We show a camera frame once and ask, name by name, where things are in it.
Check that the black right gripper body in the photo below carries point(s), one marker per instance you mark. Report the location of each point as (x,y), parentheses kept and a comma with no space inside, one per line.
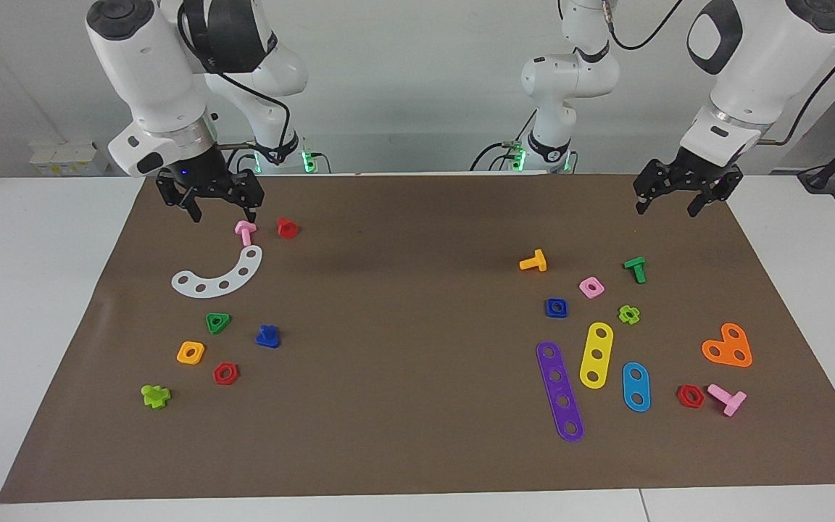
(207,177)

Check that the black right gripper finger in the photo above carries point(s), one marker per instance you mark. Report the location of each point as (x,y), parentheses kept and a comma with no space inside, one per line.
(251,210)
(193,210)

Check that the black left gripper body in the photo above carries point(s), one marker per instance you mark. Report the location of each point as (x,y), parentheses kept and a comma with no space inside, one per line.
(693,174)

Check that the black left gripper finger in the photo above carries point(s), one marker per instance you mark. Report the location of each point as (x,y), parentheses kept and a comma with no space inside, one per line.
(698,204)
(643,203)

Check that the blue plastic screw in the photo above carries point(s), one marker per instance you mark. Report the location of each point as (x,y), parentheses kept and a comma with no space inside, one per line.
(268,339)

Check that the blue square plastic nut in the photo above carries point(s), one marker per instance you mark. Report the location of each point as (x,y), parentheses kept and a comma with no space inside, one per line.
(549,313)

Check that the orange square plastic nut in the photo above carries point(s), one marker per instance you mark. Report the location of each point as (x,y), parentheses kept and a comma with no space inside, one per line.
(181,355)

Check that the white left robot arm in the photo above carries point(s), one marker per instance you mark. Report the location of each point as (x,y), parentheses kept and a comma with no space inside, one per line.
(758,65)

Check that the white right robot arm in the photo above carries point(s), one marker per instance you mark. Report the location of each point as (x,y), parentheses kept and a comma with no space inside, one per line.
(149,72)

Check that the short pink plastic screw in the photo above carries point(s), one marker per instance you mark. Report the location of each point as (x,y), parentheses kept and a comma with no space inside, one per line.
(246,230)

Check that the red plastic screw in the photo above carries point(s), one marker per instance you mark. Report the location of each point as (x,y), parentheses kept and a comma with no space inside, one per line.
(287,229)

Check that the pink square plastic nut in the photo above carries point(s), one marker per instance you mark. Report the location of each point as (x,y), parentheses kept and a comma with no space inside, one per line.
(591,295)

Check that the lime green cross nut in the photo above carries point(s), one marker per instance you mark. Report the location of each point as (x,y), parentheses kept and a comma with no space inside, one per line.
(635,315)

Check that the green triangle plastic nut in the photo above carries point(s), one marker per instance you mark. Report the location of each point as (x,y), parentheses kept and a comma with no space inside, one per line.
(212,328)

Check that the orange plastic screw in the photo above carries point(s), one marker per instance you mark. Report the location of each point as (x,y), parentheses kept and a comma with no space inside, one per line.
(536,262)

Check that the red hexagon plastic nut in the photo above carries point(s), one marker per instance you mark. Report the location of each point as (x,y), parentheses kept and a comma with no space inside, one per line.
(225,381)
(690,404)

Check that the lime green plastic screw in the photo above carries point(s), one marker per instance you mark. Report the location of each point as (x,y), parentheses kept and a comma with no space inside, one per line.
(155,397)

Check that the long pink plastic screw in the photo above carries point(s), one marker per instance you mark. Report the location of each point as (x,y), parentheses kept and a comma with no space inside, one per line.
(729,401)

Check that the white curved perforated plate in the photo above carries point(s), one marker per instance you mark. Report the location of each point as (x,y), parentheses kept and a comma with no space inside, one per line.
(212,288)

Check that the white box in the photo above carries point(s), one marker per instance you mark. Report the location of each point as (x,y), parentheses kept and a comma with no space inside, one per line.
(62,159)

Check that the orange L-shaped plate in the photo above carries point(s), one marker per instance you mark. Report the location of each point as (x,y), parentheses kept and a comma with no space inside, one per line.
(728,348)

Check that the yellow three-hole plate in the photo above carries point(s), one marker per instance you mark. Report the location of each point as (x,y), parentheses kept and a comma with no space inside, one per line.
(598,344)

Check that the blue two-hole plate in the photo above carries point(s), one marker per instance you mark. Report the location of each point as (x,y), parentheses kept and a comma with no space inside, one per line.
(636,386)

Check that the purple four-hole plate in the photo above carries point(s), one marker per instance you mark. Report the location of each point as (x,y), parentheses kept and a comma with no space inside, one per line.
(559,388)

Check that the brown table mat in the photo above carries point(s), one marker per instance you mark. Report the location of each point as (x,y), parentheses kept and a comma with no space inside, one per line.
(417,362)

